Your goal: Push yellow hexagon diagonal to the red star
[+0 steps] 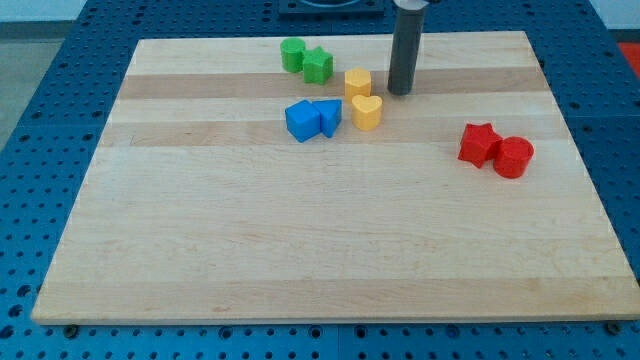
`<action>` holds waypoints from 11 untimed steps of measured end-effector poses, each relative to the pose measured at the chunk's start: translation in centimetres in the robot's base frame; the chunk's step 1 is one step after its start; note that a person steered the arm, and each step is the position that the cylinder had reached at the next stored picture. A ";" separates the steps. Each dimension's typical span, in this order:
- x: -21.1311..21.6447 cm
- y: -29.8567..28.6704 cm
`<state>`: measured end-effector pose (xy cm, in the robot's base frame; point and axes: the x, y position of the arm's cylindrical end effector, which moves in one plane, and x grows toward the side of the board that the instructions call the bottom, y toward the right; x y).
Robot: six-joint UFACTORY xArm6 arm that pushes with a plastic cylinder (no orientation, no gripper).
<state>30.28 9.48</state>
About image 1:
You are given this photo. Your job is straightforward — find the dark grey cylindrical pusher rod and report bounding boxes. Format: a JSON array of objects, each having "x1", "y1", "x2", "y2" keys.
[{"x1": 387, "y1": 0, "x2": 429, "y2": 96}]

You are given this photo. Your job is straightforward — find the yellow hexagon block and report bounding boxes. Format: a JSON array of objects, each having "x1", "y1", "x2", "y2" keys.
[{"x1": 344, "y1": 67, "x2": 372, "y2": 103}]

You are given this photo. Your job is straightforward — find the green star block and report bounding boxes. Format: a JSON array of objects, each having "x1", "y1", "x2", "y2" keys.
[{"x1": 302, "y1": 46, "x2": 333, "y2": 85}]

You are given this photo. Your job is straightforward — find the red star block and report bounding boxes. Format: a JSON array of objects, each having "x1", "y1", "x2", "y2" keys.
[{"x1": 458, "y1": 123, "x2": 503, "y2": 168}]

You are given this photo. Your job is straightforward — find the yellow heart block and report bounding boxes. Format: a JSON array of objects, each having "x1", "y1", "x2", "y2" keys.
[{"x1": 352, "y1": 95, "x2": 383, "y2": 131}]

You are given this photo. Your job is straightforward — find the blue triangle block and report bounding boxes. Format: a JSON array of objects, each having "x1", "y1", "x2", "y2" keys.
[{"x1": 312, "y1": 99, "x2": 342, "y2": 138}]

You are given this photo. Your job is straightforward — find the green cylinder block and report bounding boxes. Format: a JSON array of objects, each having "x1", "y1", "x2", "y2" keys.
[{"x1": 280, "y1": 37, "x2": 306, "y2": 73}]

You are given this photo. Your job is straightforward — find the blue cube block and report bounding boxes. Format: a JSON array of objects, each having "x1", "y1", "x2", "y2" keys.
[{"x1": 285, "y1": 100, "x2": 321, "y2": 142}]

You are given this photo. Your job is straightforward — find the red cylinder block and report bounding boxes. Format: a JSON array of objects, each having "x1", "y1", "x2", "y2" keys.
[{"x1": 493, "y1": 136, "x2": 534, "y2": 179}]

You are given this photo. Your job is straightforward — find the light wooden board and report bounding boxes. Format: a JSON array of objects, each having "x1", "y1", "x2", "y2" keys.
[{"x1": 31, "y1": 31, "x2": 639, "y2": 325}]

